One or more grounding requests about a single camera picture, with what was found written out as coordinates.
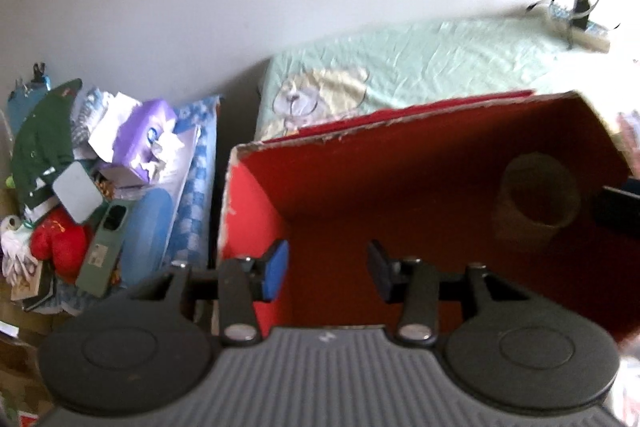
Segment blue checkered cloth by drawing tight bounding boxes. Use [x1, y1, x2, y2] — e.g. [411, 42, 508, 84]
[36, 91, 219, 315]

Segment blue oval case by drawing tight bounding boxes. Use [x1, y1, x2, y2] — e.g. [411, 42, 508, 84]
[119, 188, 174, 287]

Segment green phone box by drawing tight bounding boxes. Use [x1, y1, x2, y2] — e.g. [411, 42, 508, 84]
[76, 199, 134, 298]

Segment large red cardboard box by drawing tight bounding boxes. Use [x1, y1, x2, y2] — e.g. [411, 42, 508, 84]
[217, 93, 639, 339]

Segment purple tissue pack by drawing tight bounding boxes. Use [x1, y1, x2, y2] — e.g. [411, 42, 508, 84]
[103, 98, 177, 187]

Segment red plush toy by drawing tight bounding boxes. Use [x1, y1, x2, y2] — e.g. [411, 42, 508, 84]
[29, 206, 93, 284]

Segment white square device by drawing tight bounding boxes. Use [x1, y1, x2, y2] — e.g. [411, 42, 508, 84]
[52, 161, 104, 225]

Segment white glove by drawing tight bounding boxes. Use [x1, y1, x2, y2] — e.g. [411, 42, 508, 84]
[1, 215, 39, 287]

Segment green cloth item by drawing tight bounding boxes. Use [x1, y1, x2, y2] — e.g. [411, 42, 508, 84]
[11, 79, 82, 208]

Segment pink plush rabbit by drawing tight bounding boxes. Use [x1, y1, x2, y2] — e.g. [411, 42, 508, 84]
[617, 110, 640, 176]

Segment white power strip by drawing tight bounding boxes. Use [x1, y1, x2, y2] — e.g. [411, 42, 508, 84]
[546, 4, 611, 53]

